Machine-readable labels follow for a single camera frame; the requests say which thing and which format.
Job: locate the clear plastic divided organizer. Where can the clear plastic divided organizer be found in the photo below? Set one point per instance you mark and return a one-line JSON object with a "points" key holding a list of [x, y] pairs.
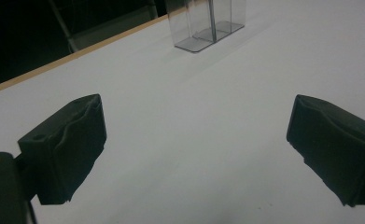
{"points": [[195, 43]]}

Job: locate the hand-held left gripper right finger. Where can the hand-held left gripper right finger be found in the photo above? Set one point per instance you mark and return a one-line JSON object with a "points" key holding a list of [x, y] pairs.
{"points": [[335, 149]]}

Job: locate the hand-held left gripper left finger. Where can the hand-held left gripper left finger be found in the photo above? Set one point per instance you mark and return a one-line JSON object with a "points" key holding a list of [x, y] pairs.
{"points": [[65, 149]]}

